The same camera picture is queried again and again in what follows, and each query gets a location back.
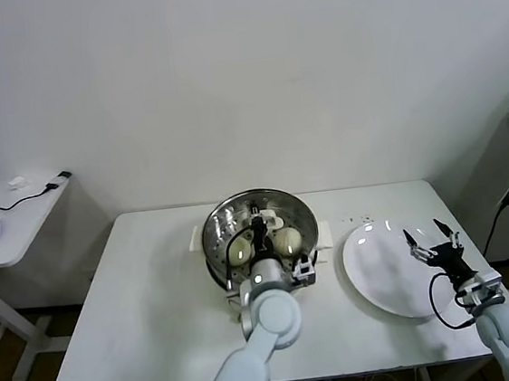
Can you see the white oval plate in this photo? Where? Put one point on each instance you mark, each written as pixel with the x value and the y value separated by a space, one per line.
pixel 381 268

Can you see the white side table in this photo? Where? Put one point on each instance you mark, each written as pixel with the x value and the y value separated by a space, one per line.
pixel 12 225

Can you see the white electric cooker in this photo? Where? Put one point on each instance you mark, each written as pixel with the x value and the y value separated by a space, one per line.
pixel 232 304

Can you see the white steamed baozi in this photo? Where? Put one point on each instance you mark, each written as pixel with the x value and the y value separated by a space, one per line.
pixel 287 241
pixel 240 252

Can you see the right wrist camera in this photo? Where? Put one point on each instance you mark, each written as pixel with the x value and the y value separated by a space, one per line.
pixel 481 287

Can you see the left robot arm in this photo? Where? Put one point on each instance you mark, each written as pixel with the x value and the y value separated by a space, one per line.
pixel 272 318

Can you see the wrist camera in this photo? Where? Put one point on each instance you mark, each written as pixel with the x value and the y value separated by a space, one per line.
pixel 481 287
pixel 305 270

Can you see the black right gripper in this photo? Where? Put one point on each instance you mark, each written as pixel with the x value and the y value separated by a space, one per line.
pixel 448 259

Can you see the small white object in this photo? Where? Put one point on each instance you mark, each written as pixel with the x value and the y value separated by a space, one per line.
pixel 17 183

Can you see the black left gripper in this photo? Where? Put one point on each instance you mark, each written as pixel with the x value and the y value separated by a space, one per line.
pixel 260 240

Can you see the steel steamer basket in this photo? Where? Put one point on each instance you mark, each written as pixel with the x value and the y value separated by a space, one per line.
pixel 314 234

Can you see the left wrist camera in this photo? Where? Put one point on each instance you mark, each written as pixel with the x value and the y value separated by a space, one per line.
pixel 305 270

